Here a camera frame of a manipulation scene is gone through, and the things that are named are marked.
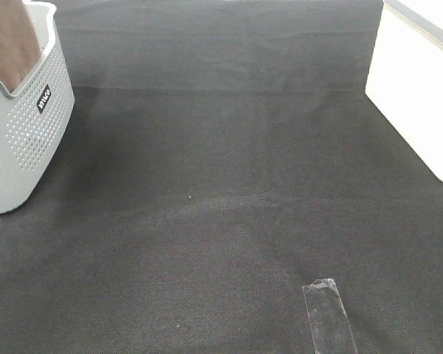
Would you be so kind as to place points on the grey perforated laundry basket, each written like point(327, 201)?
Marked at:
point(34, 117)

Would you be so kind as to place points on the clear tape strip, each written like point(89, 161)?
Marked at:
point(328, 321)

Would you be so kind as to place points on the brown towel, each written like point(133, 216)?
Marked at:
point(19, 46)

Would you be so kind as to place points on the white storage box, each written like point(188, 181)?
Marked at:
point(405, 78)

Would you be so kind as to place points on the black table cloth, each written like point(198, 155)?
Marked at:
point(221, 155)

